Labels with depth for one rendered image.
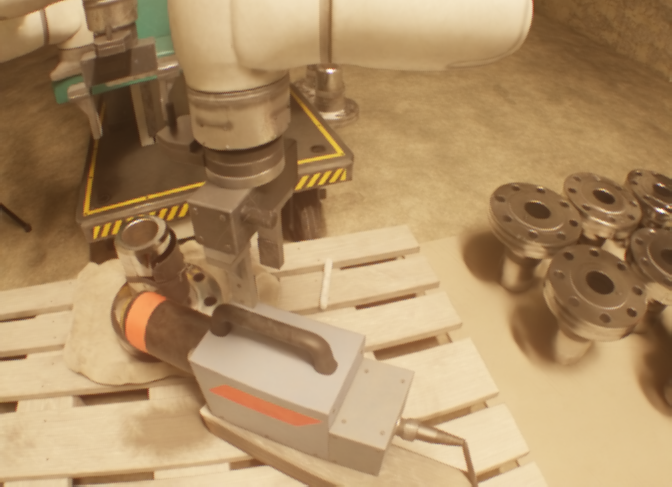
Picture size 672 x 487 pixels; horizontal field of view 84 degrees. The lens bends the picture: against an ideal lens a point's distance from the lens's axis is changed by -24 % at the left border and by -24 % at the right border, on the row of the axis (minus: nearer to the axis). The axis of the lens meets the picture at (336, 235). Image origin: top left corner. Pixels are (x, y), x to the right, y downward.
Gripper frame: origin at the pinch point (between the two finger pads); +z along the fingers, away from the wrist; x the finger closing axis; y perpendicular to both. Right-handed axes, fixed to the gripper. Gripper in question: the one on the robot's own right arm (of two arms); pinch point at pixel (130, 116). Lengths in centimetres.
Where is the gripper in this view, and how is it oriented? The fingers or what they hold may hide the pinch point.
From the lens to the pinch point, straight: 84.7
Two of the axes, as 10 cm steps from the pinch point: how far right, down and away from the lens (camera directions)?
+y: -3.6, -6.0, 7.1
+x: -9.3, 2.3, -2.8
